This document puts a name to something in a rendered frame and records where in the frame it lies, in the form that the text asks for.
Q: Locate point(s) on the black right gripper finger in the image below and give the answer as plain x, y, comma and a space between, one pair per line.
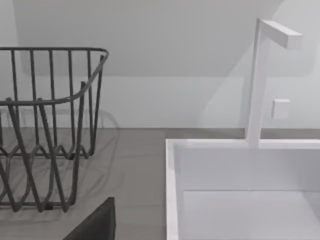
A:
100, 222

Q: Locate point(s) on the white sink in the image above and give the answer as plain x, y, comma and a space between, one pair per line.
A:
225, 200

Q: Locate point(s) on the tall white tap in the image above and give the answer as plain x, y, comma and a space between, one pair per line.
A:
258, 87

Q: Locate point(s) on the small white square knob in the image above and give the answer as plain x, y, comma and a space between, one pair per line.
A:
280, 108

